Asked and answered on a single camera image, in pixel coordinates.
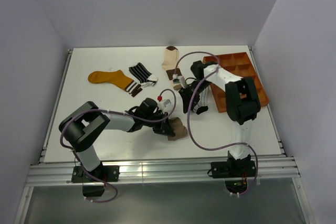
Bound mustard yellow striped sock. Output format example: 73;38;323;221
88;70;142;97

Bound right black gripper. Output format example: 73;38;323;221
178;80;211;114

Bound orange wooden compartment tray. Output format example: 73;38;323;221
210;52;269;113

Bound aluminium front rail frame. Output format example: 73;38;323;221
25;155;300;187

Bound taupe sock maroon stripes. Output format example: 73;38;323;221
167;118;188;141

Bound cream brown block sock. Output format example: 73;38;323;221
162;46;182;87

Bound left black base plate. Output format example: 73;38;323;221
71;165;120;183

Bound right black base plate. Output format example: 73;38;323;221
207;161;257;178

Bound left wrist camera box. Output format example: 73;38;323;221
157;96;173;113

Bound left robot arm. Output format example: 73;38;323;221
59;97;176;182

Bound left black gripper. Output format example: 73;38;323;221
143;112;174;137

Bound navy white striped sock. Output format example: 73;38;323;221
129;62;159;88

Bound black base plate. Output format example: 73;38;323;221
71;165;120;183
207;161;257;178

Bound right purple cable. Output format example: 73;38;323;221
173;51;260;196

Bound white black striped sock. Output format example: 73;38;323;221
193;88;209;115

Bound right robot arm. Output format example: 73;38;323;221
178;61;261;177

